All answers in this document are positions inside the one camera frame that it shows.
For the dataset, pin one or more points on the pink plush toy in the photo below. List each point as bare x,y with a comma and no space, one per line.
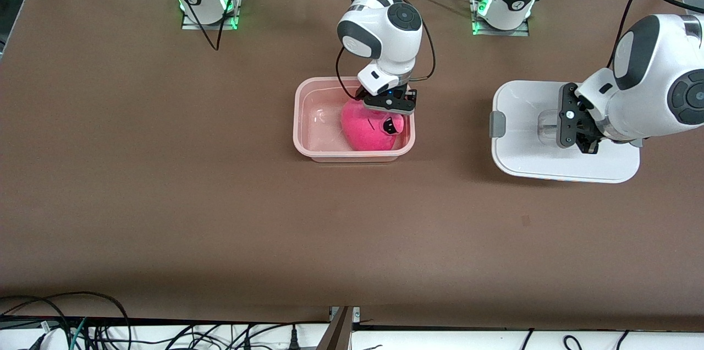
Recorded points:
363,132

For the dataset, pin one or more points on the white lower shelf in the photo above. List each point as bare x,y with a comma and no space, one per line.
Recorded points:
440,342

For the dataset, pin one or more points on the right arm aluminium base plate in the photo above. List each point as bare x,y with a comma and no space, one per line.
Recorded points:
192,24

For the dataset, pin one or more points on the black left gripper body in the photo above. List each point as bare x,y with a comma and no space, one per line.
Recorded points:
588,131

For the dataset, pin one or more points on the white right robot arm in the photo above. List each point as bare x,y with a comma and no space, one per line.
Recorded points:
396,47

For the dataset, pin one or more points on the white box lid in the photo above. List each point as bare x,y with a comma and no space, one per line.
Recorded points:
522,163

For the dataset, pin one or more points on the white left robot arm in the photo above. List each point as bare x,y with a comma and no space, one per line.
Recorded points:
654,97

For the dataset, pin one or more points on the left arm aluminium base plate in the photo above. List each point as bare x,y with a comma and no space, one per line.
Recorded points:
495,32

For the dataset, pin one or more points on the aluminium frame post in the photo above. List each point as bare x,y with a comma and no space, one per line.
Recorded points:
336,336

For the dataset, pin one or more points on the pink plastic box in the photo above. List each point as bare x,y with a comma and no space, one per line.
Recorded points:
319,130

